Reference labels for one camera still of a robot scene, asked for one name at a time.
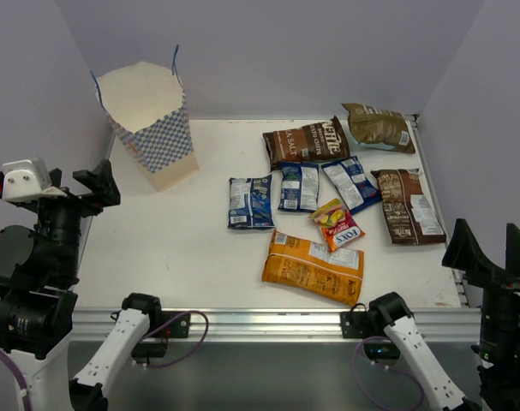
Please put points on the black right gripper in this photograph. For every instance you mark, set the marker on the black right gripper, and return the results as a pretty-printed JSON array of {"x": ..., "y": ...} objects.
[{"x": 464, "y": 253}]

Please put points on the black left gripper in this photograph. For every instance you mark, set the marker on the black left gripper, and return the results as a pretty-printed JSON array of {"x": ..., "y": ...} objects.
[{"x": 72, "y": 199}]

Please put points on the dark brown chips bag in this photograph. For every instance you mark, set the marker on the dark brown chips bag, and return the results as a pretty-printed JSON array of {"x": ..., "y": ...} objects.
[{"x": 410, "y": 218}]

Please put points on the blue checkered paper bag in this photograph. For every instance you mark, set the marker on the blue checkered paper bag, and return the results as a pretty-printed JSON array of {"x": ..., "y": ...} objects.
[{"x": 146, "y": 106}]

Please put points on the colourful red candy bag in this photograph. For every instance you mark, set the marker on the colourful red candy bag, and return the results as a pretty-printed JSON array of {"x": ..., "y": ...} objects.
[{"x": 336, "y": 224}]

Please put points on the orange brown snack bag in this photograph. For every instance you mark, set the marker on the orange brown snack bag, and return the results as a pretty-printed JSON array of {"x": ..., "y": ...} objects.
[{"x": 309, "y": 265}]

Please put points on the blue white snack bag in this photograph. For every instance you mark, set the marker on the blue white snack bag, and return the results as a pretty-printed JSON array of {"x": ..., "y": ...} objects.
[{"x": 350, "y": 180}]

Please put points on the blue white milk snack pack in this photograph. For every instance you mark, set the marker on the blue white milk snack pack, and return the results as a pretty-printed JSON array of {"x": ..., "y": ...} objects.
[{"x": 250, "y": 203}]

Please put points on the light blue snack bag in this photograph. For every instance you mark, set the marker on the light blue snack bag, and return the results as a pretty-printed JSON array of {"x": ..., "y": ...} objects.
[{"x": 380, "y": 129}]

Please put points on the brown kettle chips bag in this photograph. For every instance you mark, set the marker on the brown kettle chips bag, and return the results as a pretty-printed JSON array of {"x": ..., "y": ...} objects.
[{"x": 313, "y": 143}]

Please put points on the dark blue snack bag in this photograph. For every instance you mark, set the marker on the dark blue snack bag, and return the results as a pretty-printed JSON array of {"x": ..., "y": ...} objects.
[{"x": 300, "y": 187}]

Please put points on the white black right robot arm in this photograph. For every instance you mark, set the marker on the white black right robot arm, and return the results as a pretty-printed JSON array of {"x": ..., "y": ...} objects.
[{"x": 485, "y": 376}]

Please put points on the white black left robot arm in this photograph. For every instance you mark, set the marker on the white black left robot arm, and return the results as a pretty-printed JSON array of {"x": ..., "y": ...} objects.
[{"x": 38, "y": 272}]

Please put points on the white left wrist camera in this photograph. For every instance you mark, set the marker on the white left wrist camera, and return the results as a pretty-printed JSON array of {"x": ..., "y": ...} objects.
[{"x": 27, "y": 180}]

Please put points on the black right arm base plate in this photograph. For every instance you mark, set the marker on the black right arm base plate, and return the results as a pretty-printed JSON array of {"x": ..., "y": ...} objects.
[{"x": 357, "y": 325}]

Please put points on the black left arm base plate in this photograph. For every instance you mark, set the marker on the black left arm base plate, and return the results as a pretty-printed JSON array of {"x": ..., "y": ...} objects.
[{"x": 155, "y": 347}]

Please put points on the aluminium mounting rail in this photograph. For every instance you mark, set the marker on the aluminium mounting rail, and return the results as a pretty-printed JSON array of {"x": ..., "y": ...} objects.
[{"x": 325, "y": 325}]

